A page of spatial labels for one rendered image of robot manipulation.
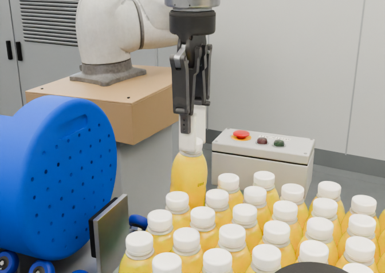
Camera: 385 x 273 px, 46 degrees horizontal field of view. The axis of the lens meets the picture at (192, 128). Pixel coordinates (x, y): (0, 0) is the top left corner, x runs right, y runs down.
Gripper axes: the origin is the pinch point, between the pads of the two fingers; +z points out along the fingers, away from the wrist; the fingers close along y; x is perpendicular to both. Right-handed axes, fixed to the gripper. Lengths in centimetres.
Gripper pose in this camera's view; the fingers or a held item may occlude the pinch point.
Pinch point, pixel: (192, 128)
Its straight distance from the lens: 79.1
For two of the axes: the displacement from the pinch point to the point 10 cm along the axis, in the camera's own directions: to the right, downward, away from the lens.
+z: 0.0, 9.4, 3.3
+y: -3.7, 3.1, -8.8
